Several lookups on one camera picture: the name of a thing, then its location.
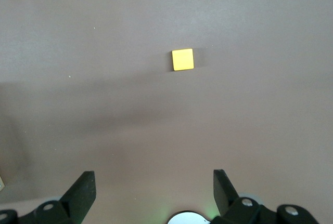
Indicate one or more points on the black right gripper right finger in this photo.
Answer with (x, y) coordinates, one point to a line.
(226, 198)

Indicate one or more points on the yellow wooden cube block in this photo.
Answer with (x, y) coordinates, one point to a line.
(183, 59)

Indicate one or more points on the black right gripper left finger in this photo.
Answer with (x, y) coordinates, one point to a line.
(78, 200)

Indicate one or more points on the brown table cover mat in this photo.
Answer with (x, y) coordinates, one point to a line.
(78, 52)

